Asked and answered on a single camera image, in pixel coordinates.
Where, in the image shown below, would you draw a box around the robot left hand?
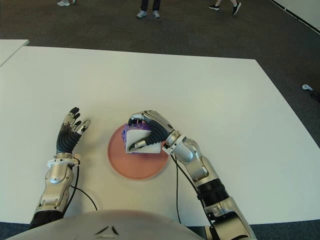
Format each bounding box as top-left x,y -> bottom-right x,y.
56,106 -> 92,154

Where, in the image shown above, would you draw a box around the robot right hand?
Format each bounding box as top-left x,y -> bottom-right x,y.
127,109 -> 181,154

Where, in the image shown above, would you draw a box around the purple tissue paper pack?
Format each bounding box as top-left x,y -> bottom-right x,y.
121,121 -> 161,155

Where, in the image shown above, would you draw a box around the round pink plate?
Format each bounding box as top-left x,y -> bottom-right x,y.
107,124 -> 170,180

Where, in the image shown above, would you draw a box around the silver robot torso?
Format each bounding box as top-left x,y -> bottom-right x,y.
9,209 -> 201,240

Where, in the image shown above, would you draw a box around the white side table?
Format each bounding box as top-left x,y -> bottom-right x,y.
0,39 -> 30,67

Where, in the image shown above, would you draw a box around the man in blue polo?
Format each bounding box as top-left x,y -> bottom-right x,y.
136,0 -> 161,20

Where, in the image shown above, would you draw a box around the bare-legged person black shoes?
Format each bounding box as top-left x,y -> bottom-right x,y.
208,0 -> 242,16

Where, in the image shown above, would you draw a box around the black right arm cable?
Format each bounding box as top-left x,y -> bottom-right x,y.
169,152 -> 216,240

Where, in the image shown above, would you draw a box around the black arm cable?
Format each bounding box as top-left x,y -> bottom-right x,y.
69,159 -> 99,211
169,152 -> 216,240

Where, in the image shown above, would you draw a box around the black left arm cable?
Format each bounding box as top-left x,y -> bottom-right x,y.
69,159 -> 99,211

